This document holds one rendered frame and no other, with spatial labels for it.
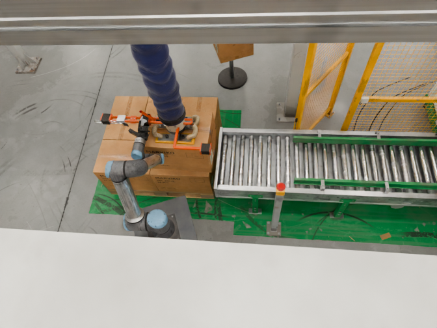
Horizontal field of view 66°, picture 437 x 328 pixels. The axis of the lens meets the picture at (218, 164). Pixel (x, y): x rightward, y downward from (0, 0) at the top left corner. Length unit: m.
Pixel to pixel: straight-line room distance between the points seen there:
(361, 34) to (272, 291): 0.41
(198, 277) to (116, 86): 4.85
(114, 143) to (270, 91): 2.11
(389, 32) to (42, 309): 0.51
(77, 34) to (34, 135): 4.47
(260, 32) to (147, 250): 0.37
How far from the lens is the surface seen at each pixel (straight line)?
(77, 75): 5.46
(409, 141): 3.66
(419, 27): 0.57
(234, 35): 0.53
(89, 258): 0.26
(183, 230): 2.89
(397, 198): 3.41
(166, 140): 2.90
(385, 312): 0.25
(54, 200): 4.38
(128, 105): 4.00
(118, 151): 3.67
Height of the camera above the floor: 3.45
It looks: 61 degrees down
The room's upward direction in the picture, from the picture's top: 10 degrees counter-clockwise
